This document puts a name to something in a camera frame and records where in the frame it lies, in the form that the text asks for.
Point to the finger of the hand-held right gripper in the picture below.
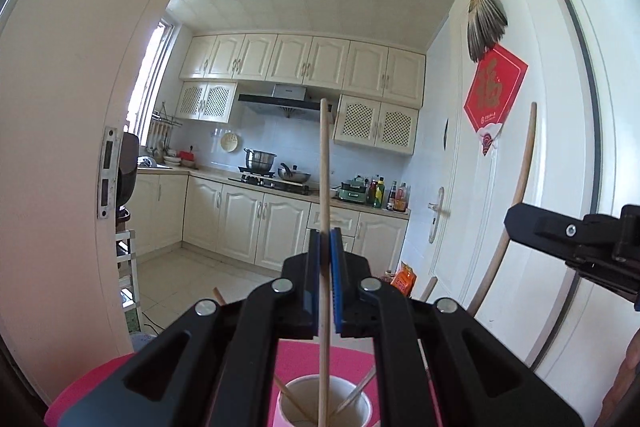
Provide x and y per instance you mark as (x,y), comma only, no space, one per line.
(542,229)

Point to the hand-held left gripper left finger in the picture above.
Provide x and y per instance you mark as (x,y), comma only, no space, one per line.
(314,277)

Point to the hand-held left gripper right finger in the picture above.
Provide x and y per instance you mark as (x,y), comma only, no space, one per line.
(337,282)

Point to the long wooden chopstick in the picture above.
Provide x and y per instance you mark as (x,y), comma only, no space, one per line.
(527,157)

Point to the white paper cup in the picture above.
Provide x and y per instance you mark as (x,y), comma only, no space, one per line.
(307,388)

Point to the straight wooden chopstick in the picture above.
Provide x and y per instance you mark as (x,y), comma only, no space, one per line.
(325,157)

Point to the person's right forearm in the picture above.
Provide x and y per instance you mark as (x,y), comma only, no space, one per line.
(627,382)

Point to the orange snack bag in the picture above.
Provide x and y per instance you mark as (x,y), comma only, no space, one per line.
(404,279)

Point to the white panel door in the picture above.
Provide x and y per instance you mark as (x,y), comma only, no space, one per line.
(475,207)

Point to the green countertop appliance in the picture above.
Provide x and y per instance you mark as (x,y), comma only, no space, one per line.
(351,192)

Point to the cream lower kitchen cabinets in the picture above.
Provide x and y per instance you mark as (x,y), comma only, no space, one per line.
(240,222)

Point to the cluster of condiment bottles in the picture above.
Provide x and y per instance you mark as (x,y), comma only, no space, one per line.
(387,197)

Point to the dark wok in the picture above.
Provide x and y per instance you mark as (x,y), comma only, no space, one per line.
(295,177)

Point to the black gas stove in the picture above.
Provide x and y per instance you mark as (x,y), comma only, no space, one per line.
(265,183)

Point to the steel cooking pot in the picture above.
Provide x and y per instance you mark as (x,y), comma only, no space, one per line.
(259,159)

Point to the red diamond paper poster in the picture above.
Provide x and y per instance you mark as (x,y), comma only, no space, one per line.
(495,89)

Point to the wide lattice door cabinet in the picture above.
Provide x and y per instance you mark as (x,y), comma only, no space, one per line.
(375,124)

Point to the red kitchen container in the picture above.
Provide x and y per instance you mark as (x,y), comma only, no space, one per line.
(188,155)

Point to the black range hood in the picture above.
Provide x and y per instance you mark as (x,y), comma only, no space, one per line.
(280,99)

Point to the pale blue bucket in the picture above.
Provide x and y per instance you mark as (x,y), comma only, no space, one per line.
(145,341)

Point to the white shelf rack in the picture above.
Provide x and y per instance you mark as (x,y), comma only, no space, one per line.
(127,272)

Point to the steel sink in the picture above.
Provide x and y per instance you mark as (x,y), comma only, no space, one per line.
(152,163)

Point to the small lattice door cabinet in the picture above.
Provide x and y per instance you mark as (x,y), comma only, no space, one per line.
(206,102)

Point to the hanging utensil rack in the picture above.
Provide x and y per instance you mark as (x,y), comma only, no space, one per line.
(164,129)

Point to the feather fan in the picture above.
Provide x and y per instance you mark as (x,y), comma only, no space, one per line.
(485,27)

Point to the black standing appliance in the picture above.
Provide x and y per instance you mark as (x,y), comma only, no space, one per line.
(127,172)

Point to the metal door latch plates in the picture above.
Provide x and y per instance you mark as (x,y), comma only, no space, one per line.
(109,177)

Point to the kitchen window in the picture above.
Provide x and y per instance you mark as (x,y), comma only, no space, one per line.
(152,87)

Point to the dark oval wall ornament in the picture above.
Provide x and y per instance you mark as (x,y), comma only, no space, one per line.
(445,134)

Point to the round wall strainer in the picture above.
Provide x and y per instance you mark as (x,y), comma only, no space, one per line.
(230,142)

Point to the cream upper wall cabinets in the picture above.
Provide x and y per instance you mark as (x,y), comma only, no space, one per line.
(300,59)

